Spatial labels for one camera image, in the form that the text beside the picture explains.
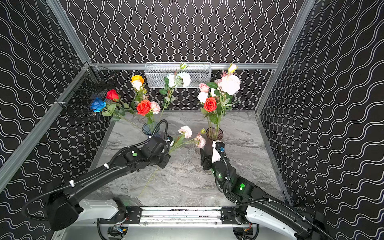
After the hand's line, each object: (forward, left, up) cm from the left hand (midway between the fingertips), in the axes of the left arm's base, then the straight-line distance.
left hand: (171, 156), depth 77 cm
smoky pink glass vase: (+12, -21, +4) cm, 25 cm away
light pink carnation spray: (+13, -7, +4) cm, 15 cm away
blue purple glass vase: (+16, +15, +3) cm, 22 cm away
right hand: (+1, -18, +6) cm, 19 cm away
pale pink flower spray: (+20, +9, +16) cm, 27 cm away
